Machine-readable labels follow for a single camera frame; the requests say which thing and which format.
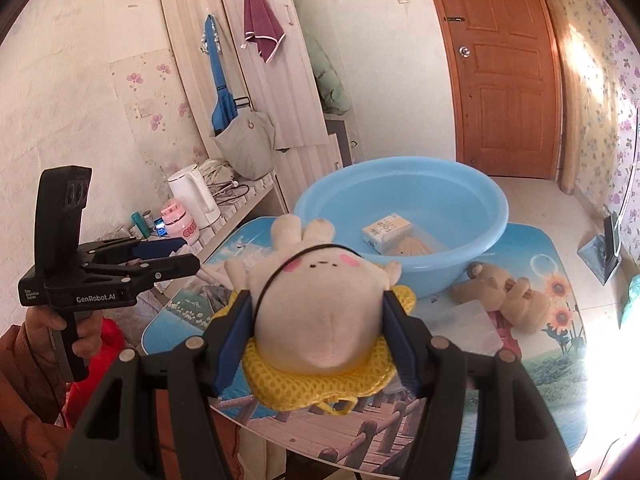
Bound brown wooden door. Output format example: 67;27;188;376
420;0;563;181

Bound white electric kettle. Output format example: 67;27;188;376
167;164;221;228

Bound white wooden wardrobe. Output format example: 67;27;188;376
160;0;341;211

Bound white soap box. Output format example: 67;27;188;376
362;212;414;255

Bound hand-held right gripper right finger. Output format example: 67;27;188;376
382;292;578;480

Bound black dustpan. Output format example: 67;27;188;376
577;210;623;286

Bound brown teddy bear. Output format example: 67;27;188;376
450;261;551;333

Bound bag of cotton swabs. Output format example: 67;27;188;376
385;227;448;261

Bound person's left forearm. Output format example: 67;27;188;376
0;324;68;428

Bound green cloth bundle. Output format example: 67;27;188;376
290;0;353;116

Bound grey tote bag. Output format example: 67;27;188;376
215;110;277;181

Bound purple towel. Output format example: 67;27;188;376
243;0;287;64

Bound person's left hand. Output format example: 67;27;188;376
24;305;106;358

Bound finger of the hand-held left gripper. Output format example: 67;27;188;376
75;237;188;266
82;254;200;293

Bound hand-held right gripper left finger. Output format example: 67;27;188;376
55;290;253;480

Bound black cables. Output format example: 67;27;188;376
205;180;251;206

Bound blue apron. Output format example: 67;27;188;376
202;14;241;136

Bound red clothing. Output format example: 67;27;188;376
65;319;126;426

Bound red cloth item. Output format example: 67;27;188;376
487;310;523;361

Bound low white cabinet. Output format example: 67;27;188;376
190;170;291;261

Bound blue plastic basin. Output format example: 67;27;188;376
293;156;510;298

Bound printed desktop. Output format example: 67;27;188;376
140;215;588;466

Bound cream plush toy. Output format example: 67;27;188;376
222;214;403;373

